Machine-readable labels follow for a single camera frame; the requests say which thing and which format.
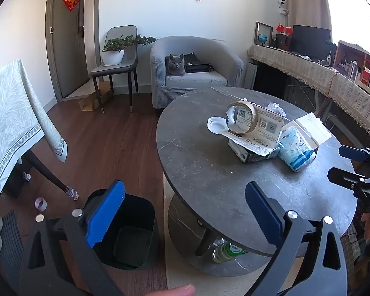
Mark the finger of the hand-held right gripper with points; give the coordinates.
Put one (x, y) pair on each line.
(342, 175)
(351, 152)

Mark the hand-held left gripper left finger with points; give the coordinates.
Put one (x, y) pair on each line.
(106, 212)

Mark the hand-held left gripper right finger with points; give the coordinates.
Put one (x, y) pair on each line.
(263, 212)

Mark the black trash bin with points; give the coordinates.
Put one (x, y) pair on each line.
(135, 222)

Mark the white paper box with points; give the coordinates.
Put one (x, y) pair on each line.
(316, 128)

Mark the blue white tissue packet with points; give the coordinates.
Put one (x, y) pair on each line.
(296, 149)

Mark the white printed card box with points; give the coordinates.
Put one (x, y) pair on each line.
(269, 126)

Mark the white paper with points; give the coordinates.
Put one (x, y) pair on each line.
(275, 108)

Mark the white plastic scoop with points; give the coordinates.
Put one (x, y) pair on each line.
(214, 125)

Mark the large brown tape roll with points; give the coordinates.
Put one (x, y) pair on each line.
(248, 111)

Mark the person's right hand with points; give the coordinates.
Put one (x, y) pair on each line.
(367, 226)

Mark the person's left hand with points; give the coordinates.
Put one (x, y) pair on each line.
(172, 291)

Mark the green label bottle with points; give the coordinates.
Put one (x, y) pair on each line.
(229, 251)

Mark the small tape roll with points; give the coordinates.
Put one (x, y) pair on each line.
(40, 204)

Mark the beige lace cloth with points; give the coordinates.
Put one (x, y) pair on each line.
(342, 86)

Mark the black dining table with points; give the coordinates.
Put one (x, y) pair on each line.
(46, 172)

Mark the round grey marble table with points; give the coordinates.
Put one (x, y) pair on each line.
(203, 166)

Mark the beige rug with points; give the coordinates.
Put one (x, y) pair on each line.
(178, 271)

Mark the wooden shelf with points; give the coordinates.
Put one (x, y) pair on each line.
(348, 58)

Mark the dark ribbed floor mat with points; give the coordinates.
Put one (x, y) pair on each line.
(10, 246)

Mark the dark sideboard cabinet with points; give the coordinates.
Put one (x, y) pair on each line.
(271, 77)

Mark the flat cardboard box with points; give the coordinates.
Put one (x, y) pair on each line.
(92, 101)

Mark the black monitor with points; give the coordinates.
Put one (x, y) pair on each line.
(311, 41)

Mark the table with patterned tablecloth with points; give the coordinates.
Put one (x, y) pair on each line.
(12, 129)

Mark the white panel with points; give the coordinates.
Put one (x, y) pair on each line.
(249, 75)

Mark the dark brown box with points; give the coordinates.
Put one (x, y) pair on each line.
(283, 41)

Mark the red desk decoration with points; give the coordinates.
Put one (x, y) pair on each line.
(283, 29)

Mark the small blue globe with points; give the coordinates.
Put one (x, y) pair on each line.
(262, 38)

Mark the grey armchair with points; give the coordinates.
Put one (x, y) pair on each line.
(160, 77)

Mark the potted green plant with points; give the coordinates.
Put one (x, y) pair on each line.
(112, 58)

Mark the grey dining chair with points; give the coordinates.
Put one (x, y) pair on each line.
(128, 58)

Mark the black bag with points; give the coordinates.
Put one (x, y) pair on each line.
(197, 64)

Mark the grey cat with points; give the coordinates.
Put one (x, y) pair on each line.
(175, 65)

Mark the grey door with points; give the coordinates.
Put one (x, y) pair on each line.
(67, 52)

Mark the red door decoration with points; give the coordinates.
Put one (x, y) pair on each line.
(70, 0)

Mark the picture frame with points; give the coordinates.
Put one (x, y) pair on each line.
(257, 27)

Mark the white security camera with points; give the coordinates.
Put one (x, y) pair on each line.
(282, 2)

